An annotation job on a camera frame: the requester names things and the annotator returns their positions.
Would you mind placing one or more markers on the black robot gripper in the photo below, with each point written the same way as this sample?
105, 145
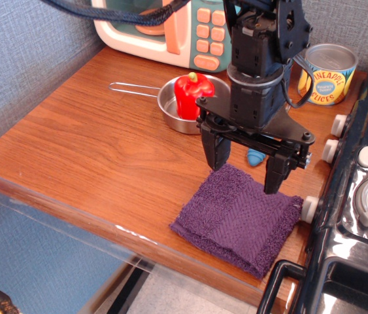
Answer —
253, 112

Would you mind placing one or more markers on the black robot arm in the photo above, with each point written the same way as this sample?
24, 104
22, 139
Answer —
267, 38

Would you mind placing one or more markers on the toy microwave oven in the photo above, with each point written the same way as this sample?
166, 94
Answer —
196, 37

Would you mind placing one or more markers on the purple folded towel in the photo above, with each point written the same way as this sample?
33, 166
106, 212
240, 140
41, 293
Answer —
232, 218

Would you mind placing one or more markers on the grey stove knob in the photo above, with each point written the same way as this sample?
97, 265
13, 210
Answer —
329, 150
309, 208
338, 125

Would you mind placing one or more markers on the red toy bell pepper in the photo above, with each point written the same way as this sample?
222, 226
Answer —
188, 88

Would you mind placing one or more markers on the small steel pan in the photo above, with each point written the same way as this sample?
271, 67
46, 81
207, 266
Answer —
166, 99

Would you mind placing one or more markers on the pineapple slices can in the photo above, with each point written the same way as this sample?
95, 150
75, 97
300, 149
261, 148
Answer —
333, 67

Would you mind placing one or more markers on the black toy stove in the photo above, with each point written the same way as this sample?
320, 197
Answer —
334, 278

